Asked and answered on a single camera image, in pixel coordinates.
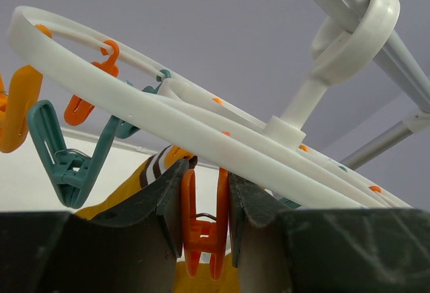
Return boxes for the orange brown sock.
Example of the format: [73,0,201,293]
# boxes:
[75,144,240,292]

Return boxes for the white clothes rack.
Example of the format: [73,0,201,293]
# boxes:
[314,0,429,169]

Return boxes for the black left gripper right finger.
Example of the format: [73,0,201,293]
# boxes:
[228,174,429,292]

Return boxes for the teal clothes peg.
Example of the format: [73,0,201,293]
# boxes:
[27,100,120,209]

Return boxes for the orange clothes peg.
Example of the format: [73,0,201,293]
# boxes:
[63,40,121,126]
[180,168,229,280]

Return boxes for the white clip hanger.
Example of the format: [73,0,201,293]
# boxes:
[7,0,405,208]

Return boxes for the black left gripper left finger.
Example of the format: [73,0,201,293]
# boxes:
[1,159,189,292]

